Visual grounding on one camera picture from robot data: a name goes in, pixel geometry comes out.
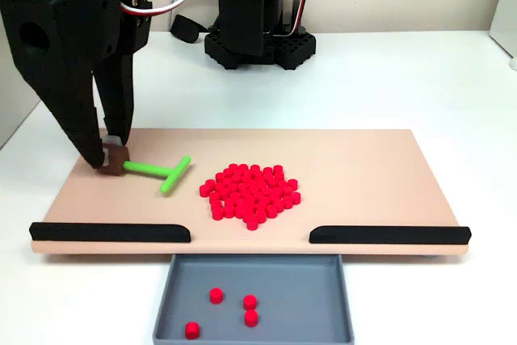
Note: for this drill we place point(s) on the grey tray container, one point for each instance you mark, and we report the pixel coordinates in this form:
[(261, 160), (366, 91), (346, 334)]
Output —
[(299, 300)]

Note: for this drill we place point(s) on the red granule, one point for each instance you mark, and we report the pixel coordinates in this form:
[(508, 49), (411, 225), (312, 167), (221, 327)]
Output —
[(250, 318), (216, 295), (192, 330), (250, 302)]

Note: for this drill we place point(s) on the white box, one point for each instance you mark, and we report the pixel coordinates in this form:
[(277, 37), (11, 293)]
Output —
[(507, 5)]

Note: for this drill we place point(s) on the beige board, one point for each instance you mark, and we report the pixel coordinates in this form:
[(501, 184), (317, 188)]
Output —
[(323, 159)]

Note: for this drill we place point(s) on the black foam strip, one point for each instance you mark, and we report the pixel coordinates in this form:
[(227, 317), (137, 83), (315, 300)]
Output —
[(105, 232), (392, 235)]

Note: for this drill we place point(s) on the green T-shaped pusher tool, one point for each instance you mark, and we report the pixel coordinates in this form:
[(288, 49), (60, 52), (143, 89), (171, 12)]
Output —
[(145, 168)]

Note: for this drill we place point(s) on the pile of red granules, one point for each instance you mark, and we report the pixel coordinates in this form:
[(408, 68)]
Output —
[(250, 195)]

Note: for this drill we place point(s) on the grey side panel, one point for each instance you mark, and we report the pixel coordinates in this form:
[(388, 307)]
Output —
[(12, 110)]

